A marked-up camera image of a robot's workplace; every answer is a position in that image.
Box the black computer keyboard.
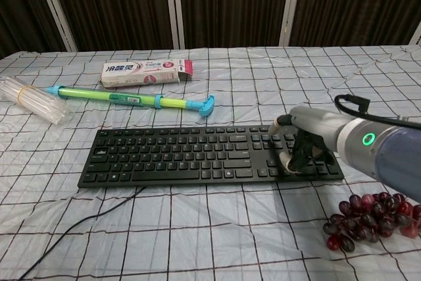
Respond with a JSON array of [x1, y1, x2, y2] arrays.
[[78, 125, 345, 190]]

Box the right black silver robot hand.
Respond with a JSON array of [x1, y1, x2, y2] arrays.
[[268, 105, 343, 176]]

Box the green blue toy water pump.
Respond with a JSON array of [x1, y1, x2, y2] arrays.
[[45, 86, 216, 118]]

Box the black keyboard cable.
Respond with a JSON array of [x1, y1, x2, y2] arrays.
[[18, 186, 147, 280]]

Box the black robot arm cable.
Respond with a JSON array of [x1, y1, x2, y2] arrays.
[[334, 94, 421, 128]]

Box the blue checked tablecloth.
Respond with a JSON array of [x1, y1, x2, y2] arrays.
[[0, 43, 421, 281]]

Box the bundle of clear plastic tubes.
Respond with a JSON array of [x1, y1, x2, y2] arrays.
[[0, 76, 68, 126]]

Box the white pink toothpaste box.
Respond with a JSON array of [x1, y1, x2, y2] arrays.
[[99, 59, 195, 88]]

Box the bunch of red grapes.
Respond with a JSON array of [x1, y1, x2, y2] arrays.
[[322, 191, 421, 253]]

